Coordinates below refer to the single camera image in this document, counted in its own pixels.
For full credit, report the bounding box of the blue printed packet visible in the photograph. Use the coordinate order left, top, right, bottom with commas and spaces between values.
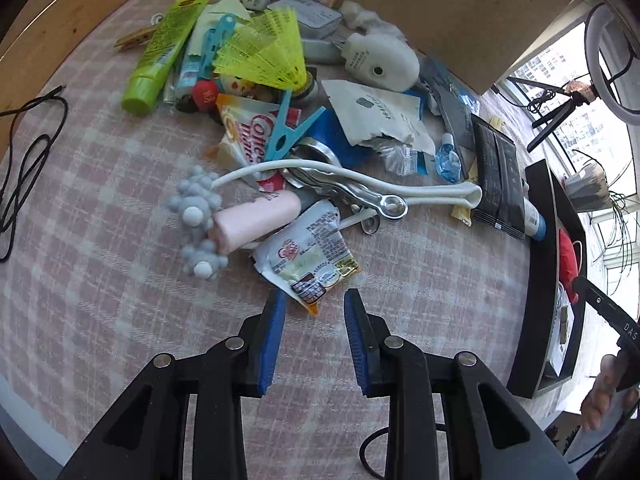
424, 57, 481, 116

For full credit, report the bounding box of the grey and white ball toy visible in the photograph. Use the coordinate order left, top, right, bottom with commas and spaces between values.
167, 164, 231, 281

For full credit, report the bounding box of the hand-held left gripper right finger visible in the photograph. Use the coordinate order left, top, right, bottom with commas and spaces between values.
342, 287, 581, 480

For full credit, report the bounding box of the red cloth pouch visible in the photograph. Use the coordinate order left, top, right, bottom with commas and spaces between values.
556, 228, 585, 306

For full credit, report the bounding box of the cardboard box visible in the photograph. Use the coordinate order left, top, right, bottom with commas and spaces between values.
162, 0, 594, 96

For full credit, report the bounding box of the pink plaid covered desktop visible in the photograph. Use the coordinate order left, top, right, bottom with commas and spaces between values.
0, 0, 552, 480

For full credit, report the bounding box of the thin black cable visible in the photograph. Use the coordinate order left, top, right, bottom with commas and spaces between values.
0, 84, 69, 264

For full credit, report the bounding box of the red and white creamer packet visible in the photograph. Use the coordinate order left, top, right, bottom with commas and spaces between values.
214, 93, 304, 196

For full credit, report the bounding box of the coffee creamer packet orange edge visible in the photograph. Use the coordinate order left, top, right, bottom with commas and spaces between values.
252, 198, 362, 317

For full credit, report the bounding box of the white printed paper card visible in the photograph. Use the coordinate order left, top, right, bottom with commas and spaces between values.
547, 280, 572, 377

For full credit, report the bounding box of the long white shoehorn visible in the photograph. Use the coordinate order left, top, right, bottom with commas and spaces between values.
212, 158, 484, 211

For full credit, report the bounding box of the black wet wipes packet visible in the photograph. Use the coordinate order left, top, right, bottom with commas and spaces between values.
469, 114, 529, 241

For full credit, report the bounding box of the cream paper packet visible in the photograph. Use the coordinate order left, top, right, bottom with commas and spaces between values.
187, 0, 254, 59

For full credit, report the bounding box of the black cable by window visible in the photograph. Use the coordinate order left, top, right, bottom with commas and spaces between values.
492, 77, 557, 113

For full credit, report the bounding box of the white ring light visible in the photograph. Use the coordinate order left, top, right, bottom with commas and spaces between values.
582, 0, 640, 126

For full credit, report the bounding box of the small red cylinder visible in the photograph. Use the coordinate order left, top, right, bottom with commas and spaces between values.
175, 79, 221, 114

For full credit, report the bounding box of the potted spider plant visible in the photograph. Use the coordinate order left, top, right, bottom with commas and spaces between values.
562, 159, 640, 287

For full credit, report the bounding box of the yellow plastic shuttlecock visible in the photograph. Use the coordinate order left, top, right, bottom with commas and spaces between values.
212, 7, 321, 101

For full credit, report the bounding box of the black rectangular tray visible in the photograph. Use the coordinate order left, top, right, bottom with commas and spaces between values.
507, 158, 589, 400

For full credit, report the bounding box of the person's right hand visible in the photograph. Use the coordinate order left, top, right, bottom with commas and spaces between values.
581, 354, 634, 432

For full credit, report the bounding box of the white plastic handheld device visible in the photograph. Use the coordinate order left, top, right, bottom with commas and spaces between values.
342, 32, 421, 92

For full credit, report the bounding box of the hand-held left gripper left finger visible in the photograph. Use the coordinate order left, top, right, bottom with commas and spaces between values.
57, 287, 289, 480

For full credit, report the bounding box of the grey metal tin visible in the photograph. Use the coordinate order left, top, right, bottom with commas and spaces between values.
267, 0, 344, 39

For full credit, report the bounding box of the green squeeze tube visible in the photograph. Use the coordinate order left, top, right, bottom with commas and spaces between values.
121, 0, 214, 115

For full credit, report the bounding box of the torn white paper pouch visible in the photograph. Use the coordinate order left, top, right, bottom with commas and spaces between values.
322, 79, 436, 156

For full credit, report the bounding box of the pink tube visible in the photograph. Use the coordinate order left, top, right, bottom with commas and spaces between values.
209, 189, 304, 256

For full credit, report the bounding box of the wooden clothespin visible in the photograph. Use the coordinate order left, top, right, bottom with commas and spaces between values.
113, 24, 159, 52

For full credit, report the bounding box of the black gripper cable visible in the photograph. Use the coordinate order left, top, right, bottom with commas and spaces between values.
358, 422, 452, 480

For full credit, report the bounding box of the small blue liquid bottle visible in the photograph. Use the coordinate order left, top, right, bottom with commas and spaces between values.
433, 132, 464, 184

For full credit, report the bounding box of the black tripod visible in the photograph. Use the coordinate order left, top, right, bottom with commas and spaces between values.
527, 87, 597, 154

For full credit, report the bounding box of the teal printed tube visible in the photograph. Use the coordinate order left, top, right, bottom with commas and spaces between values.
172, 54, 201, 101

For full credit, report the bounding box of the chrome metal tool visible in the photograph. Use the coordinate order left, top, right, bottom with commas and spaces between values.
282, 157, 410, 222

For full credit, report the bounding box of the white tube with blue cap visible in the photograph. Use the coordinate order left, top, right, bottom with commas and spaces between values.
519, 179, 549, 244

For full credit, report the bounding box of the clear plastic wrapper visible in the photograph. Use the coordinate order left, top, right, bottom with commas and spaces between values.
372, 137, 431, 176

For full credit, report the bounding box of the white cotton wad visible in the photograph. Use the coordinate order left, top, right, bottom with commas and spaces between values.
342, 0, 397, 31

